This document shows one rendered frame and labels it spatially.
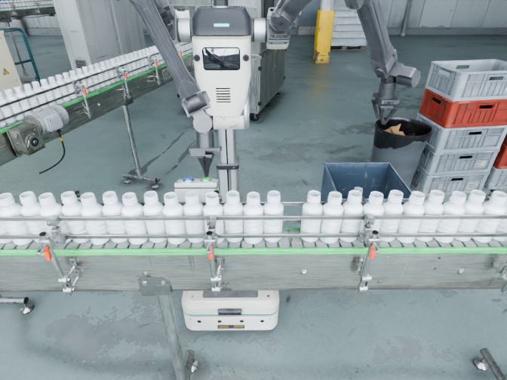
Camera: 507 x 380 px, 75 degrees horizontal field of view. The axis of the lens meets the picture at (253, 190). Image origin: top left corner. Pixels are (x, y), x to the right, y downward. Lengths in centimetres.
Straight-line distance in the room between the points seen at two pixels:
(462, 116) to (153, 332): 275
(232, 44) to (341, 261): 88
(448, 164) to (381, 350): 185
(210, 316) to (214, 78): 121
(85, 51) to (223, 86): 552
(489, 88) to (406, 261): 226
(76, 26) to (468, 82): 578
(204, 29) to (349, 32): 900
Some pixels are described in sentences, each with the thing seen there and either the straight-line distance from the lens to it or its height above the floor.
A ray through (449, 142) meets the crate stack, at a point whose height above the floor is 53.
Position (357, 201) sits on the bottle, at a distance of 100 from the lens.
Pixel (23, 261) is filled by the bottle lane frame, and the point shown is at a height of 96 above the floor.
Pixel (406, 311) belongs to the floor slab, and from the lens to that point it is 231.
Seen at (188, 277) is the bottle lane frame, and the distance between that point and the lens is 111.
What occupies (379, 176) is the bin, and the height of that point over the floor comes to 87.
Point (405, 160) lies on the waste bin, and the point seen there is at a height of 41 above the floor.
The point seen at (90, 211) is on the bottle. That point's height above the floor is 113.
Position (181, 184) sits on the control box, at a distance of 111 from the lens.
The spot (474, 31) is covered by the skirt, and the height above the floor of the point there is 13.
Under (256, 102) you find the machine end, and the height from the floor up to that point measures 28.
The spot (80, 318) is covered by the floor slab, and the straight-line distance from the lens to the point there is 233.
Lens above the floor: 169
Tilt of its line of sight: 33 degrees down
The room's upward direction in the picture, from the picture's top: straight up
